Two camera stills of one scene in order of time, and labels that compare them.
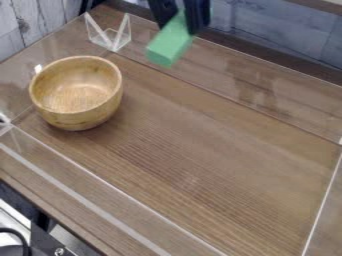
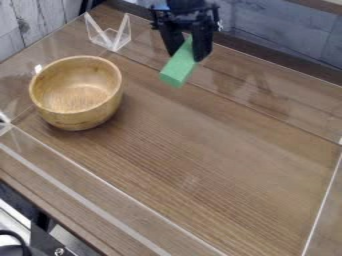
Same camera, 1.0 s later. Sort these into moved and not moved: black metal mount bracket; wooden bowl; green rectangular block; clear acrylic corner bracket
Moved: green rectangular block
Not moved: wooden bowl; black metal mount bracket; clear acrylic corner bracket
